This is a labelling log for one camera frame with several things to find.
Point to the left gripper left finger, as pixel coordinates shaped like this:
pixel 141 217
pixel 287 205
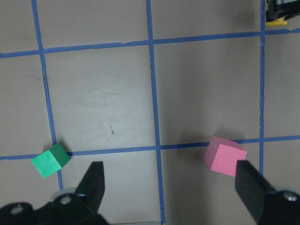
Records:
pixel 90 190

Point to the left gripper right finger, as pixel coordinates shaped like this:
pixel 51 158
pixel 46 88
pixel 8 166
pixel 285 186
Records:
pixel 267 204

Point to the yellow push button switch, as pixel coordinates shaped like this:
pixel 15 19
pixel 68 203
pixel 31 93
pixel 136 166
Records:
pixel 279 11

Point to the pink cube near centre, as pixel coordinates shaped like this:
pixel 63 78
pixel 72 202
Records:
pixel 222 155

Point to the green cube centre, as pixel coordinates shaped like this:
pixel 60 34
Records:
pixel 51 161

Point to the brown paper table cover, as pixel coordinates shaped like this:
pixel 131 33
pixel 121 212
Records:
pixel 143 85

